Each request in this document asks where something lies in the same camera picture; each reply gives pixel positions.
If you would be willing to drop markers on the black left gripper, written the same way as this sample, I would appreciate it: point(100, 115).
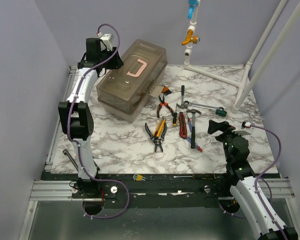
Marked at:
point(116, 63)

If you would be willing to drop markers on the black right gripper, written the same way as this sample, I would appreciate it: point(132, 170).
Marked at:
point(223, 126)

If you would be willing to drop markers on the black-handled claw hammer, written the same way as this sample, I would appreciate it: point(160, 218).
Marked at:
point(193, 129)

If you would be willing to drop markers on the translucent grey-brown toolbox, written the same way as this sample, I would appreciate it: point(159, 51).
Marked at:
point(124, 92)

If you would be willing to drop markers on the red black utility knife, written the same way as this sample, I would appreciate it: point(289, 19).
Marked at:
point(182, 126)

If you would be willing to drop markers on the grey black wire stripper pliers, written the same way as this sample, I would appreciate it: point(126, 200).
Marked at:
point(157, 141)

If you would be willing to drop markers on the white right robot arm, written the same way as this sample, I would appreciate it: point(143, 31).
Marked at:
point(245, 188)

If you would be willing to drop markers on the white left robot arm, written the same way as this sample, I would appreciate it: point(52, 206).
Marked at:
point(74, 113)

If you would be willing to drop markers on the green tape measure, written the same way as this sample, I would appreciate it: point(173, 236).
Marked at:
point(221, 112)

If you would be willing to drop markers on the blue red screwdriver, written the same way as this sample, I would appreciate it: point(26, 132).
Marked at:
point(198, 148)

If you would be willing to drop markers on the chrome ratchet wrench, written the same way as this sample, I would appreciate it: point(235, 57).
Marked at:
point(197, 105)

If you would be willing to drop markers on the yellow black screwdriver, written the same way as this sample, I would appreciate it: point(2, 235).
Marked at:
point(174, 116)

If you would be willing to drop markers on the yellow black utility knife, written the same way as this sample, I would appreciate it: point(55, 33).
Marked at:
point(159, 129)

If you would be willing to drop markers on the orange black long-nose pliers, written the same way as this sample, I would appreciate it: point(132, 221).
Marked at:
point(161, 104)

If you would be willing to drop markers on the orange brass tap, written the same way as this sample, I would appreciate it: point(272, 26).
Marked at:
point(190, 38)

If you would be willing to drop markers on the yellow hex key set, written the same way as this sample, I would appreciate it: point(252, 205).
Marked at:
point(138, 177)

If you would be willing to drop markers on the blue handled screwdriver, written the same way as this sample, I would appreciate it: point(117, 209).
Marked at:
point(189, 123)

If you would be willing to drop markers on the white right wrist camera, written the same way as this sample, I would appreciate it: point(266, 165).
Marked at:
point(244, 130)

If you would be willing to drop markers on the white PVC pipe frame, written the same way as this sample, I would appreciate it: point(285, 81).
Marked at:
point(245, 86)

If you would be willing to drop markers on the black metal base rail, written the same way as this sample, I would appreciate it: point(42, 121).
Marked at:
point(154, 191)

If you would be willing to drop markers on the blue valve handle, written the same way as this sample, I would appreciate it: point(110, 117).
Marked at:
point(192, 4)

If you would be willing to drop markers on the aluminium extrusion frame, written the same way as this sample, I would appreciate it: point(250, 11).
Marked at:
point(51, 190)

